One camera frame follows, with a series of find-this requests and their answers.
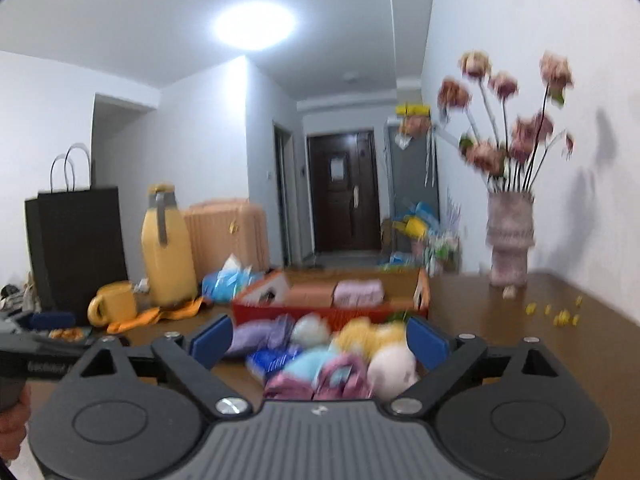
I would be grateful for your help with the yellow white plush toy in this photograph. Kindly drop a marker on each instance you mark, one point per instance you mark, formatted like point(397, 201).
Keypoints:
point(391, 366)

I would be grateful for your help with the yellow mug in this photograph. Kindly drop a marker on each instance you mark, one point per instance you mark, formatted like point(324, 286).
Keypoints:
point(113, 303)

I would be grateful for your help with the grey refrigerator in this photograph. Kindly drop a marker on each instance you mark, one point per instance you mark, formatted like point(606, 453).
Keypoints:
point(411, 171)

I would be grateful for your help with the lilac fluffy towel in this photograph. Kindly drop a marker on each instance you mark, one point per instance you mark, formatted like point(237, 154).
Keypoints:
point(358, 293)

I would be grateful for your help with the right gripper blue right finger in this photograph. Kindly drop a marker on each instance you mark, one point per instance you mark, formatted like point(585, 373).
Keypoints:
point(430, 346)

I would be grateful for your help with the pink ribbed vase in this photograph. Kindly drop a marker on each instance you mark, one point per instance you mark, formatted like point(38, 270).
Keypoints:
point(510, 234)

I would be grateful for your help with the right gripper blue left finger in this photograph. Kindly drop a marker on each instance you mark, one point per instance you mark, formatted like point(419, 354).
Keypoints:
point(210, 342)

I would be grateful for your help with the storage rack with clutter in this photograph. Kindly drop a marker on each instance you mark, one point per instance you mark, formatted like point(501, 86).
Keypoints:
point(418, 238)

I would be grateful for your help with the orange cardboard box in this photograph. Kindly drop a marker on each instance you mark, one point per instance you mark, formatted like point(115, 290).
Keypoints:
point(407, 292)

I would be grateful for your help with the blue wet wipes pack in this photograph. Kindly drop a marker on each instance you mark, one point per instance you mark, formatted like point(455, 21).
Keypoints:
point(222, 286)

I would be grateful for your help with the white plastic bag bundle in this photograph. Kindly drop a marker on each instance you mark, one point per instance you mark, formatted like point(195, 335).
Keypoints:
point(311, 331)

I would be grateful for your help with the black paper shopping bag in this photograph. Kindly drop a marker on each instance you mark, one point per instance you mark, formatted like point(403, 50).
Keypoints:
point(74, 238)

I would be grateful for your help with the yellow box on fridge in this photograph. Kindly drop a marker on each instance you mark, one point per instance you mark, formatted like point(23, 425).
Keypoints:
point(412, 109)

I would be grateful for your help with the dried pink flowers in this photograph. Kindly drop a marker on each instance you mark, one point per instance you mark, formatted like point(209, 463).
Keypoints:
point(478, 118)

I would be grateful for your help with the orange strap cloth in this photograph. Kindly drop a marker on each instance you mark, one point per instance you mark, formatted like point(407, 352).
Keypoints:
point(154, 315)

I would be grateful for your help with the light blue plush ball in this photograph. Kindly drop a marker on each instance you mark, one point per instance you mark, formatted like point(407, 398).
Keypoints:
point(308, 365)

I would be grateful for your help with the yellow thermos jug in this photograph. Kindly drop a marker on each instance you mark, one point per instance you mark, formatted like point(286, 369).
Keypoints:
point(166, 250)

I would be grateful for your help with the peach hard-shell suitcase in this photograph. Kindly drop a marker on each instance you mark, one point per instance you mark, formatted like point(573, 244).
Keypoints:
point(222, 228)

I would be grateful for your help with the purple knit drawstring pouch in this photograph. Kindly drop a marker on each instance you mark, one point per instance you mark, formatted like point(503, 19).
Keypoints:
point(261, 334)

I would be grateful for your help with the person's left hand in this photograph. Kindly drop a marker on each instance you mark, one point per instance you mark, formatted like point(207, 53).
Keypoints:
point(13, 426)

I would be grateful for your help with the pink satin scrunchie bow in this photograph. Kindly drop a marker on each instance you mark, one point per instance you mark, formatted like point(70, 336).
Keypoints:
point(343, 378)

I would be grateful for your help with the dark brown entrance door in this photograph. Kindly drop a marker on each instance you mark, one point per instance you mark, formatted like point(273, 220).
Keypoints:
point(343, 181)

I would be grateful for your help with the salmon pink folded cloth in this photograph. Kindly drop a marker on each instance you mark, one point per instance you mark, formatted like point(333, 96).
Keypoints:
point(310, 295)

